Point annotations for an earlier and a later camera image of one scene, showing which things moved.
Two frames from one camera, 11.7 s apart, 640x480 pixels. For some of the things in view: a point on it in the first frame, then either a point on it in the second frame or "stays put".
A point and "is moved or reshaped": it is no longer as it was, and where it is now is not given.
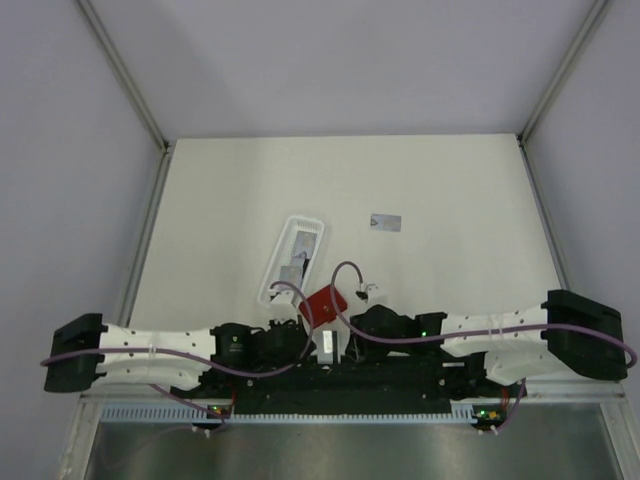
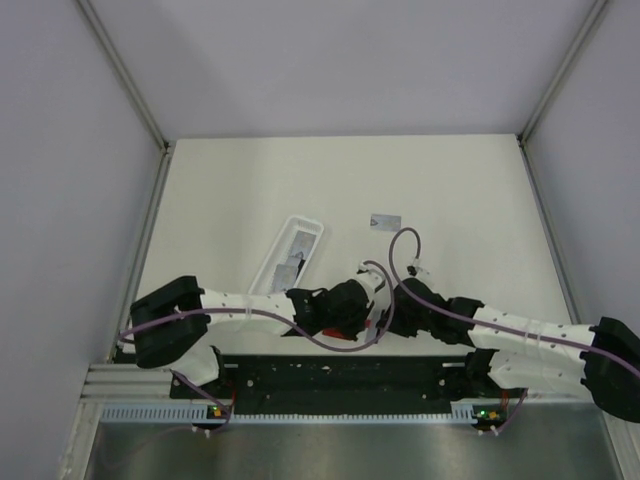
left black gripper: x=299 y=321 to x=360 y=321
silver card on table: x=386 y=222 stays put
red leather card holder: x=323 y=307 is moved or reshaped
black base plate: x=379 y=385 stays put
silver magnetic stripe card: x=325 y=346 is moved or reshaped
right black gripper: x=361 y=349 to x=398 y=327
